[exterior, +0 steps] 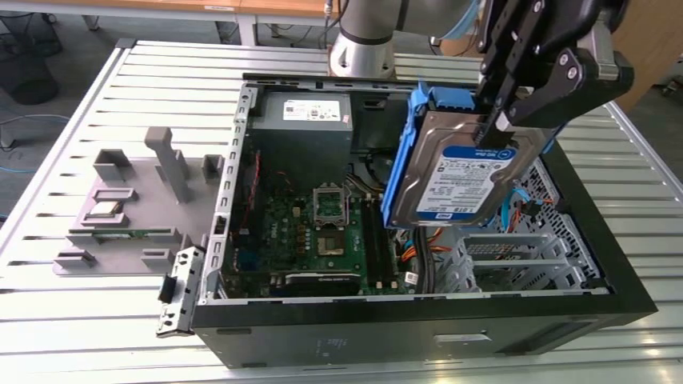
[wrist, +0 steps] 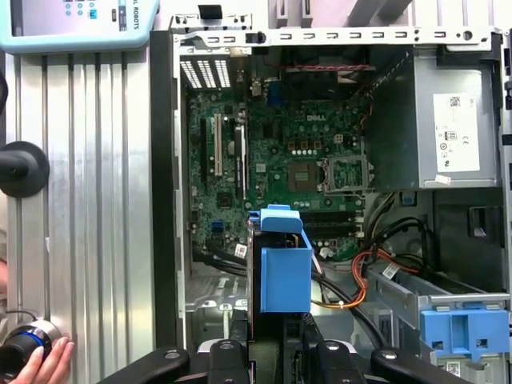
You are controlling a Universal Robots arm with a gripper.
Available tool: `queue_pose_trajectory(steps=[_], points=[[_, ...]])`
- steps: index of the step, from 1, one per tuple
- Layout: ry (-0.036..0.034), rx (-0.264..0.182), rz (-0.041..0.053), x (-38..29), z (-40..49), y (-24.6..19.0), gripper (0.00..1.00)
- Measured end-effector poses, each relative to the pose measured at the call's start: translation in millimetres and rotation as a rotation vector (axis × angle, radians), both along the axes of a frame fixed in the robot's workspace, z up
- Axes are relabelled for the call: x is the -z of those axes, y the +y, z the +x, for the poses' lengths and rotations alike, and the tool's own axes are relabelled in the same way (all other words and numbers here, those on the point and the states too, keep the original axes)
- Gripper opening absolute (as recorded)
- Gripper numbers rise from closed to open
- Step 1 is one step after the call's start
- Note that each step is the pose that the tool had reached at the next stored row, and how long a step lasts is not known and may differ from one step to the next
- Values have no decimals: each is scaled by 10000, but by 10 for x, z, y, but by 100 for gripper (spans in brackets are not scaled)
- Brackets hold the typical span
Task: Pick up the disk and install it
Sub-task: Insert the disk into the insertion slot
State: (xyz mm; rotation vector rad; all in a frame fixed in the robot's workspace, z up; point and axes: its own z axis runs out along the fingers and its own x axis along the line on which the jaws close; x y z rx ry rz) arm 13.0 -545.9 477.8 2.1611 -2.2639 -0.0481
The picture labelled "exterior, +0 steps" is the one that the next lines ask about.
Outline grey power supply unit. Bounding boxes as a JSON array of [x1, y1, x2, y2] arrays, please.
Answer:
[[248, 91, 357, 190]]

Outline black case fan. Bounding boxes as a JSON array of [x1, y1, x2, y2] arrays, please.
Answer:
[[233, 148, 264, 238]]

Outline wooden cabinet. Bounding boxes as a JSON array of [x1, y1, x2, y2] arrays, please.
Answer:
[[607, 0, 683, 116]]

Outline black RAM slot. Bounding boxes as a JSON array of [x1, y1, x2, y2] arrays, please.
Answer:
[[381, 227, 400, 290], [360, 193, 383, 290]]

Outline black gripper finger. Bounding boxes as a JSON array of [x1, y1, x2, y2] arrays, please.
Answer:
[[476, 11, 636, 150], [476, 0, 540, 121]]

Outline wooden top workbench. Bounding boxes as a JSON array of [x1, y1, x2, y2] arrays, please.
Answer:
[[0, 0, 481, 62]]

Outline silver disk bay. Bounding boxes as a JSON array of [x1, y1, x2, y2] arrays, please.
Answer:
[[441, 233, 608, 296]]

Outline black graphics card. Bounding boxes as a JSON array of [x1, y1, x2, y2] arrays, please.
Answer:
[[269, 270, 360, 298]]

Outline black mesh trash bin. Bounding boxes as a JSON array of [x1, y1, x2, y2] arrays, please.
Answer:
[[0, 10, 61, 106]]

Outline CPU socket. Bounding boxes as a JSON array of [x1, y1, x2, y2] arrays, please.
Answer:
[[316, 233, 349, 258]]

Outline red black twisted wire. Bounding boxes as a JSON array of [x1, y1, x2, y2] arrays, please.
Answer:
[[227, 150, 264, 238]]

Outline hard disk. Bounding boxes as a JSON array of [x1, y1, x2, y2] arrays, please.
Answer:
[[379, 78, 552, 232]]

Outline metal socket cover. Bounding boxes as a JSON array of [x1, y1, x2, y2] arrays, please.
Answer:
[[311, 182, 355, 230]]

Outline green RAM stick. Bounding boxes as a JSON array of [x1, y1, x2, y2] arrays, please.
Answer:
[[67, 226, 180, 242]]

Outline blue SATA wire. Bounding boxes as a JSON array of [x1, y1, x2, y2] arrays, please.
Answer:
[[499, 186, 536, 234]]

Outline orange wire bundle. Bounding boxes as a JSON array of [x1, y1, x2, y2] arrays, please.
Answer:
[[397, 227, 455, 274]]

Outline silver slot retainer bracket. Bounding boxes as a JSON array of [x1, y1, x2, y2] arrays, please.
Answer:
[[153, 243, 208, 340]]

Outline blue floor cable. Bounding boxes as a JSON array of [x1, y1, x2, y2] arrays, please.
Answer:
[[0, 113, 72, 176]]

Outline grey parts rack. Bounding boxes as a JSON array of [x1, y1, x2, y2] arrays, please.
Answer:
[[51, 126, 227, 278]]

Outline green motherboard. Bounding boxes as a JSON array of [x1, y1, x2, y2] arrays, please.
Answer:
[[221, 182, 423, 299]]

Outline silver CPU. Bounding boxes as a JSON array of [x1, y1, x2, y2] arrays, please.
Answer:
[[87, 201, 127, 218]]

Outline black PC case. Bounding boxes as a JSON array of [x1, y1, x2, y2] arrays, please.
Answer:
[[189, 73, 659, 370]]

